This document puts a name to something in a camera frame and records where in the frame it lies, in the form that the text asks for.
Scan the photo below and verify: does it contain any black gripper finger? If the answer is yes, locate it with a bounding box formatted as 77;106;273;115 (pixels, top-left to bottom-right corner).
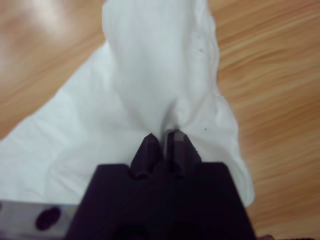
163;128;201;180
129;133;164;181

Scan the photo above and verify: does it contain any white printed t-shirt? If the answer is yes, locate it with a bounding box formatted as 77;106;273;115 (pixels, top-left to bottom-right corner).
0;0;256;209

